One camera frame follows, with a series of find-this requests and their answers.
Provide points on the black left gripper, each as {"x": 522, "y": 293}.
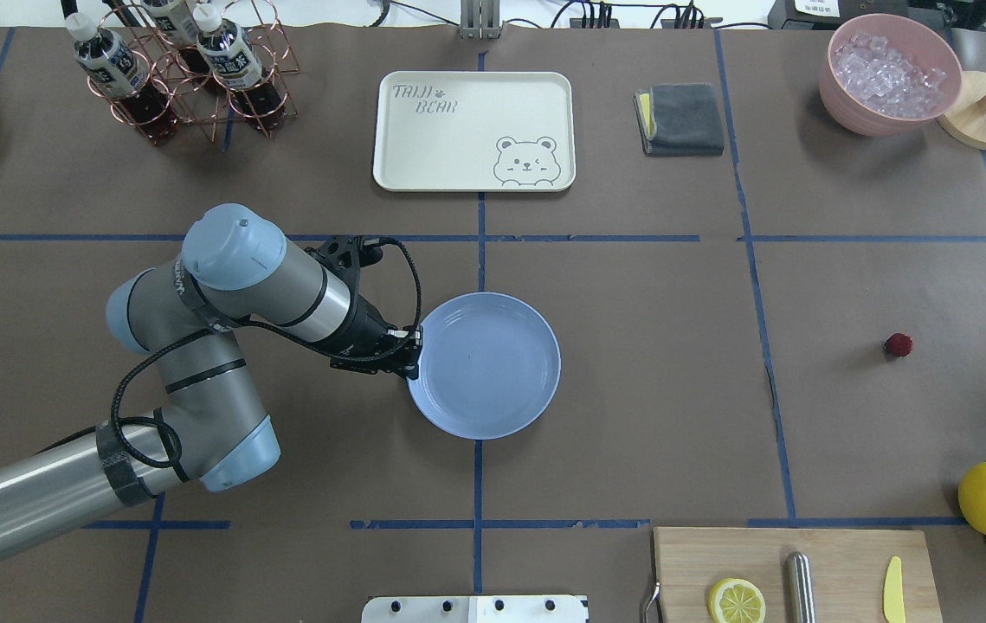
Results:
{"x": 362, "y": 330}

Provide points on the blue round plate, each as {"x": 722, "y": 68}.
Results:
{"x": 490, "y": 364}

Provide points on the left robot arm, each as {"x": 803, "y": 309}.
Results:
{"x": 189, "y": 410}

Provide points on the red strawberry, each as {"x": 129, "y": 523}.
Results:
{"x": 898, "y": 345}

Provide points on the cream bear tray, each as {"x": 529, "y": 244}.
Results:
{"x": 472, "y": 131}

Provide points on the grey folded cloth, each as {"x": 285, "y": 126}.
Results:
{"x": 679, "y": 120}

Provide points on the dark drink bottle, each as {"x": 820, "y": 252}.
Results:
{"x": 174, "y": 21}
{"x": 232, "y": 59}
{"x": 122, "y": 77}

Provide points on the lemon half slice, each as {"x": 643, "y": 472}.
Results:
{"x": 734, "y": 599}

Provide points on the wooden cutting board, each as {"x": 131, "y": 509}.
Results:
{"x": 846, "y": 571}

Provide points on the yellow plastic knife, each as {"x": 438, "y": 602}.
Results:
{"x": 893, "y": 591}

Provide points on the pink bowl of ice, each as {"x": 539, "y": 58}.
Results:
{"x": 885, "y": 74}

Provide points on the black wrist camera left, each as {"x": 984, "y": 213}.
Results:
{"x": 347, "y": 255}

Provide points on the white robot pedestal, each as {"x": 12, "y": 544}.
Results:
{"x": 478, "y": 608}

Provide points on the aluminium frame post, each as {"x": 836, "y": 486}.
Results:
{"x": 480, "y": 19}

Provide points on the copper wire bottle rack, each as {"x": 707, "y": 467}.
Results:
{"x": 193, "y": 105}

